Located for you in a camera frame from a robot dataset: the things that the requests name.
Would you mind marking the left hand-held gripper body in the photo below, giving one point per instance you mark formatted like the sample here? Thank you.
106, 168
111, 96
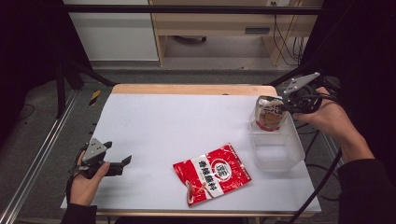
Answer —
93, 152

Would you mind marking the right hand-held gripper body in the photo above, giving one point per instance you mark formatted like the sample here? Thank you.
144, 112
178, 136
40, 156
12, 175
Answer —
303, 98

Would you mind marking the orange spouted sauce pouch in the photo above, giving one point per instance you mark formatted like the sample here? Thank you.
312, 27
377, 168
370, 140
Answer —
268, 116

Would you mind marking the translucent plastic container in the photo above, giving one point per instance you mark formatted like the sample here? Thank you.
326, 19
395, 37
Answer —
277, 152

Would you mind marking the red and white sauce packet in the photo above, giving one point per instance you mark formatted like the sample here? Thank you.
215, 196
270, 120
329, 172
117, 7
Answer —
214, 174

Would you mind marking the person's right hand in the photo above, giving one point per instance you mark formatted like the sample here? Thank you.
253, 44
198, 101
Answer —
330, 119

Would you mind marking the person's left hand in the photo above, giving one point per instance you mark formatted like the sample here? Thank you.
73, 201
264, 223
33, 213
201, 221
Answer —
82, 189

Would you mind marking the white paper sheet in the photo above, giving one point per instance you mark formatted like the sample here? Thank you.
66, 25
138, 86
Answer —
174, 124

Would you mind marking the black curtain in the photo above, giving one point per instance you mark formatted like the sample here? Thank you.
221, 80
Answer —
28, 56
364, 62

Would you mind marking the light wooden desk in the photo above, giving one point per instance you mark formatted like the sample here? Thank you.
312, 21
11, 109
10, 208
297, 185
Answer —
218, 21

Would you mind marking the white cabinet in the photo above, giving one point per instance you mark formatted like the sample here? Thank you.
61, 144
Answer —
115, 37

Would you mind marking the black horizontal frame bar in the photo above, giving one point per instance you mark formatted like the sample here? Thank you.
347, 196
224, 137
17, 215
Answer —
186, 9

